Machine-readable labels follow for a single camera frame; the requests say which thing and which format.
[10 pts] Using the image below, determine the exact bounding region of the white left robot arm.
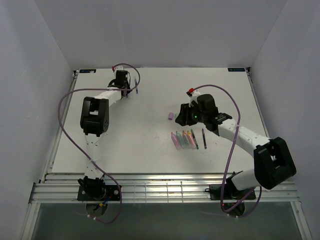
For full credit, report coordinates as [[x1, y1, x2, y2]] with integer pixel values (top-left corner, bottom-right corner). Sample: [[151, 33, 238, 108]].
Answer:
[[79, 66, 131, 200]]

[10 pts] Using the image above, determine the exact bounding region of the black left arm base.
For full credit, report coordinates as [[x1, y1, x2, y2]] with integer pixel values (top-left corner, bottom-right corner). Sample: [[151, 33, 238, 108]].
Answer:
[[77, 176, 120, 202]]

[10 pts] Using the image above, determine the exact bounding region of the pink highlighter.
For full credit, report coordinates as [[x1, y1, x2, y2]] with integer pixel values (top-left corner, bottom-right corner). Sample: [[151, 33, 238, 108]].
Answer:
[[171, 132, 182, 150]]

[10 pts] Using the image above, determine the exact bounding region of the blue ink pen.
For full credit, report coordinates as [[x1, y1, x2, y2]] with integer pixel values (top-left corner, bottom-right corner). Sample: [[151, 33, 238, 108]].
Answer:
[[134, 77, 139, 94]]

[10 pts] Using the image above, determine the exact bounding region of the yellow orange highlighter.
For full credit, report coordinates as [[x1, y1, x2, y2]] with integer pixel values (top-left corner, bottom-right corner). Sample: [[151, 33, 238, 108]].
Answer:
[[187, 131, 197, 149]]

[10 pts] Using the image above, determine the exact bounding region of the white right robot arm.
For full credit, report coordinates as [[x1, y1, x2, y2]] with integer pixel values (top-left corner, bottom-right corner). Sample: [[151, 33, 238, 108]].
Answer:
[[175, 91, 297, 199]]

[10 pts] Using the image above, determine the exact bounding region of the purple ink pen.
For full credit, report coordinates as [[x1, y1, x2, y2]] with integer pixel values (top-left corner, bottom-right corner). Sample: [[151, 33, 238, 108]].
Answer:
[[201, 128, 207, 150]]

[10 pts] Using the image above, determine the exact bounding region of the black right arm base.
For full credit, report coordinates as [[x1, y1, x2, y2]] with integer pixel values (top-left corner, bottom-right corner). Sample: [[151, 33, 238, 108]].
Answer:
[[204, 172, 252, 200]]

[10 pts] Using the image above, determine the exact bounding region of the green ink pen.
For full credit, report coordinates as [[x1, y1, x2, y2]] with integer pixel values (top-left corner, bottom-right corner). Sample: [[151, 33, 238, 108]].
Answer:
[[191, 129, 199, 150]]

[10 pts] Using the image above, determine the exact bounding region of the green highlighter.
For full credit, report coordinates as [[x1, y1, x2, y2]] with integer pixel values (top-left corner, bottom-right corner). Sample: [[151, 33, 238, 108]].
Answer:
[[175, 131, 187, 149]]

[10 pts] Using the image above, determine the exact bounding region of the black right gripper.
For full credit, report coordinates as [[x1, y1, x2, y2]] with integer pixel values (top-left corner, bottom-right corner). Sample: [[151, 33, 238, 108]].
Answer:
[[175, 101, 207, 126]]

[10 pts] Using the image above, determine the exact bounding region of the purple highlighter cap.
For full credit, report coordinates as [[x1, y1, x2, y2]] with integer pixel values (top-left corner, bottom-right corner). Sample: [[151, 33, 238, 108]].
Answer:
[[168, 112, 174, 121]]

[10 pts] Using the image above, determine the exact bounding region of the aluminium frame rail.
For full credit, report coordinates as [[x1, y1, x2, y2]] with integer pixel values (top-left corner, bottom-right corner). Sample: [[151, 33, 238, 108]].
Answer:
[[28, 172, 301, 205]]

